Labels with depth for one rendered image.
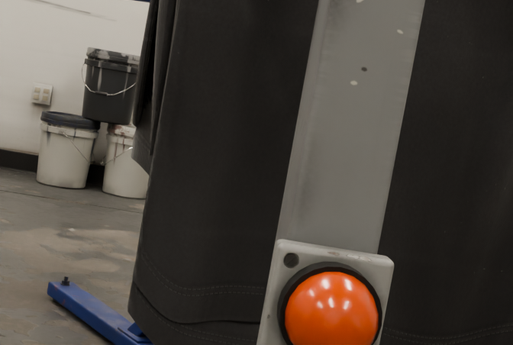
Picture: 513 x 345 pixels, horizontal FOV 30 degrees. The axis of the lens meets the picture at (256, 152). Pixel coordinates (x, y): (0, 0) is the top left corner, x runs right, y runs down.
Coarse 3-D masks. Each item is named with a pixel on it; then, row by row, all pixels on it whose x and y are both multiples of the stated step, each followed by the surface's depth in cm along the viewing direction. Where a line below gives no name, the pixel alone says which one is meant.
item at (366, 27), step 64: (320, 0) 42; (384, 0) 39; (320, 64) 39; (384, 64) 39; (320, 128) 39; (384, 128) 40; (320, 192) 40; (384, 192) 40; (320, 256) 39; (384, 256) 40
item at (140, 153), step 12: (156, 0) 70; (156, 12) 72; (156, 24) 71; (144, 36) 70; (144, 48) 70; (144, 60) 70; (144, 72) 70; (144, 84) 71; (144, 96) 74; (144, 108) 75; (144, 120) 75; (144, 132) 75; (132, 144) 78; (144, 144) 75; (132, 156) 77; (144, 156) 76; (144, 168) 76
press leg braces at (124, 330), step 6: (132, 324) 237; (120, 330) 238; (126, 330) 237; (132, 330) 236; (138, 330) 234; (132, 336) 234; (138, 336) 234; (144, 336) 235; (138, 342) 231; (144, 342) 232; (150, 342) 233
